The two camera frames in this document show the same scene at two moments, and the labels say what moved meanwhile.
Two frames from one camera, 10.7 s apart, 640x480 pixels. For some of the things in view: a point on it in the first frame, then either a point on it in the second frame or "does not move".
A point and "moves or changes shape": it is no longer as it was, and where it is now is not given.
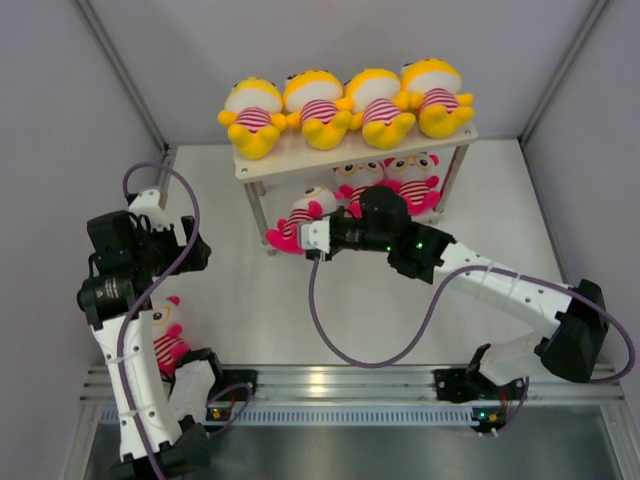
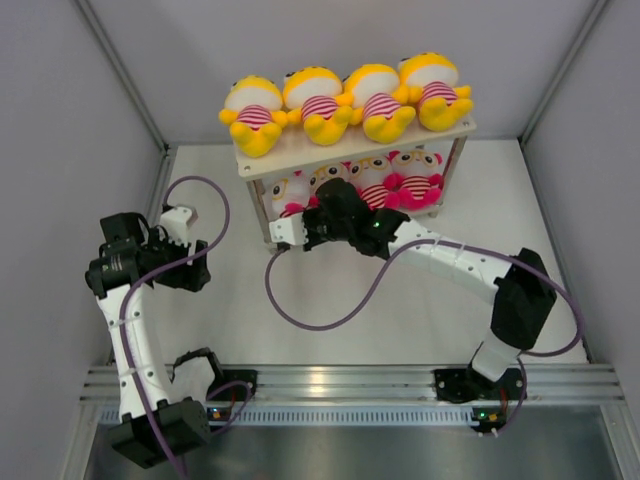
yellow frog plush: [314, 101] does not move
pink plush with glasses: [170, 345] -> [289, 195]
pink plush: [316, 203] moves or changes shape
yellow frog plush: [253, 114] does not move
